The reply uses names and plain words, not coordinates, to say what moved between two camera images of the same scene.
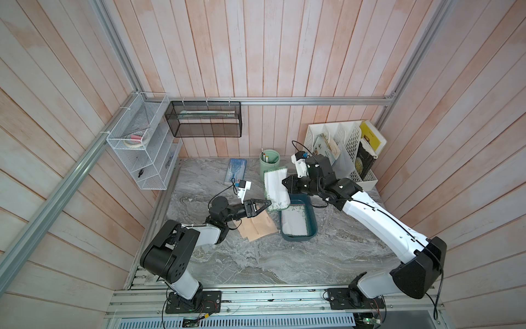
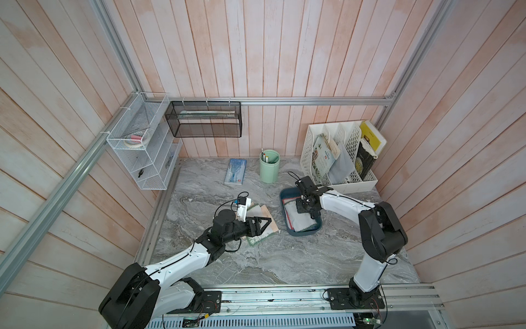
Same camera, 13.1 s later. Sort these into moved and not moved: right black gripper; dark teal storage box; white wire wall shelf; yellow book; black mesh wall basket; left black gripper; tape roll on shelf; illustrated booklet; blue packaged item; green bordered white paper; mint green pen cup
Moved: green bordered white paper; left black gripper; dark teal storage box; right black gripper
Not moved: illustrated booklet; mint green pen cup; blue packaged item; tape roll on shelf; yellow book; black mesh wall basket; white wire wall shelf
